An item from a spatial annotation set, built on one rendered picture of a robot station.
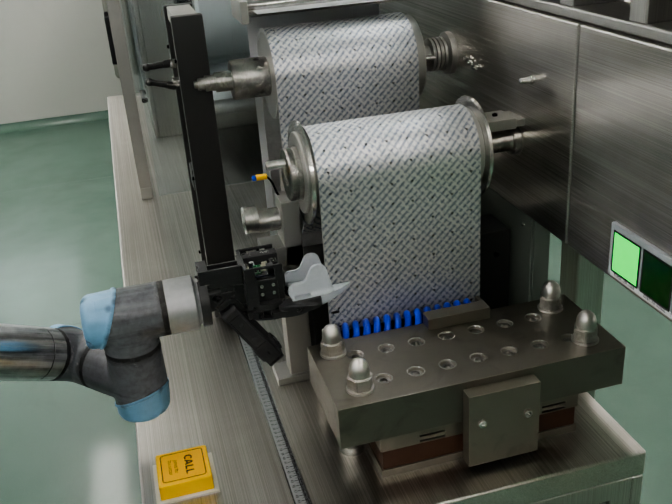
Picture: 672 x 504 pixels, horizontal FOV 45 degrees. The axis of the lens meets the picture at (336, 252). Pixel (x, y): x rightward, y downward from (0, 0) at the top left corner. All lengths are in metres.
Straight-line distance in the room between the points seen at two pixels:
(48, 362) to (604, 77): 0.81
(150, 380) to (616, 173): 0.66
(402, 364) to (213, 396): 0.35
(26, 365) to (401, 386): 0.49
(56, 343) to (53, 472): 1.60
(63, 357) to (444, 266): 0.55
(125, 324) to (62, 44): 5.63
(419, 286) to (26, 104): 5.74
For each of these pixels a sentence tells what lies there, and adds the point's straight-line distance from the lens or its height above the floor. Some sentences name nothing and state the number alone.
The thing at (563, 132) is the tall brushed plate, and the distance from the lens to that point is 1.13.
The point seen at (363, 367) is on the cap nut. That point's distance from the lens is 1.02.
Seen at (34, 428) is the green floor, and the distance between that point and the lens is 2.99.
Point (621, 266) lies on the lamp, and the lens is 1.04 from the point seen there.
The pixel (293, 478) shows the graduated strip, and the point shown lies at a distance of 1.13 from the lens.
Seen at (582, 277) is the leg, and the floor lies 0.95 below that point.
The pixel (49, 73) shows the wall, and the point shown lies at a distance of 6.70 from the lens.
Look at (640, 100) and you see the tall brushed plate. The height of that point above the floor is 1.38.
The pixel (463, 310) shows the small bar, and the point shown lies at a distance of 1.18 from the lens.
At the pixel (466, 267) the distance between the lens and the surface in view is 1.22.
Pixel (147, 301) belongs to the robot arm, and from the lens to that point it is 1.09.
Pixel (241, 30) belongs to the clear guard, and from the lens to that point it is 2.08.
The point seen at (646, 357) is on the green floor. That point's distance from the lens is 3.11.
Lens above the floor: 1.63
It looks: 25 degrees down
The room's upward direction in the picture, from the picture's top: 4 degrees counter-clockwise
